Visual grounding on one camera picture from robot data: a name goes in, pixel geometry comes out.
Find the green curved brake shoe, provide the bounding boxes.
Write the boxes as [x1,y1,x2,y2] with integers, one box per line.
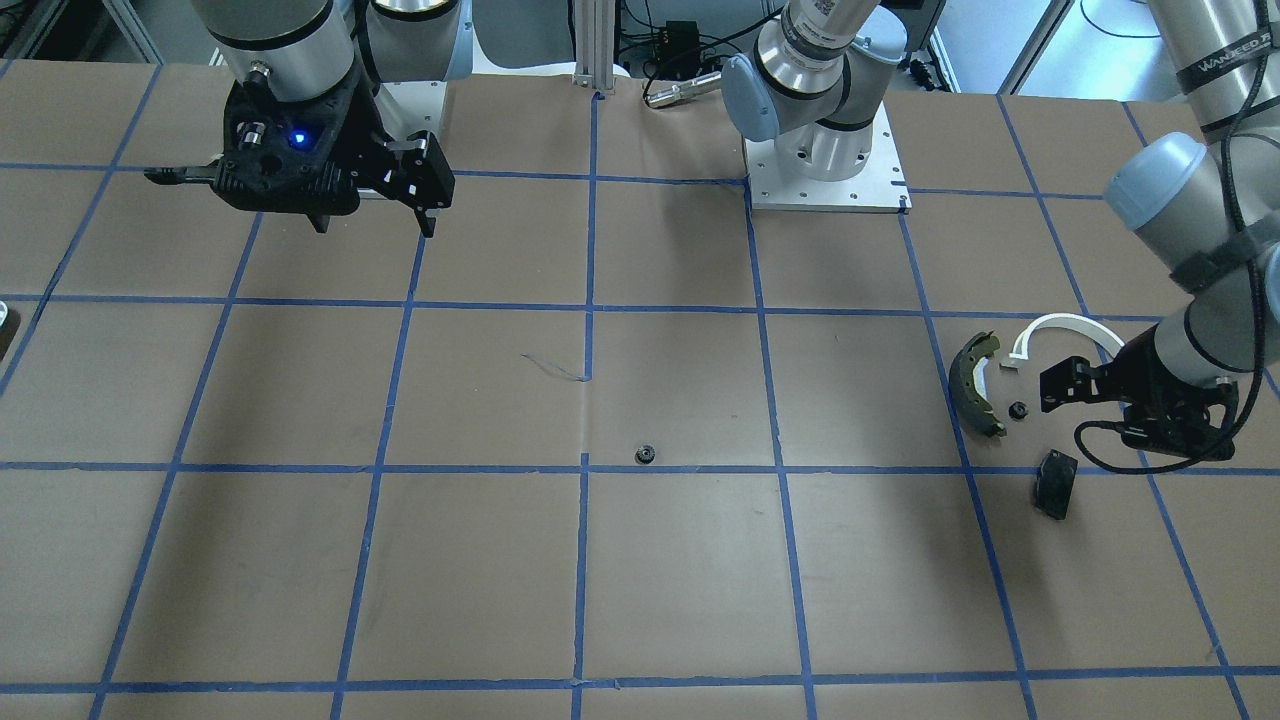
[948,331,1007,438]

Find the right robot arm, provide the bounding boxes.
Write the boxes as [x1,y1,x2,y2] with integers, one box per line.
[150,1,475,237]

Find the aluminium frame post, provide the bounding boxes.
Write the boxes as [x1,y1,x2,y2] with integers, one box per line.
[568,0,618,95]

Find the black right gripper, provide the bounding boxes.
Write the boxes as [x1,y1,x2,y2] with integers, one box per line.
[215,70,456,240]

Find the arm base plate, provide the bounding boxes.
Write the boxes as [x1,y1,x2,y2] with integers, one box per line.
[742,104,913,213]

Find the white curved plastic bracket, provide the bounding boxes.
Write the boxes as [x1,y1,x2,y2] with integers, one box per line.
[998,313,1125,372]

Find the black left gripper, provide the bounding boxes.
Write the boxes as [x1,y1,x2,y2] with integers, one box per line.
[1039,340,1239,446]

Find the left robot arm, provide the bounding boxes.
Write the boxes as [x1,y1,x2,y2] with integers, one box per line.
[1039,1,1279,459]

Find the black brake pad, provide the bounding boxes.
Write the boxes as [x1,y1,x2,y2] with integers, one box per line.
[1030,448,1078,521]

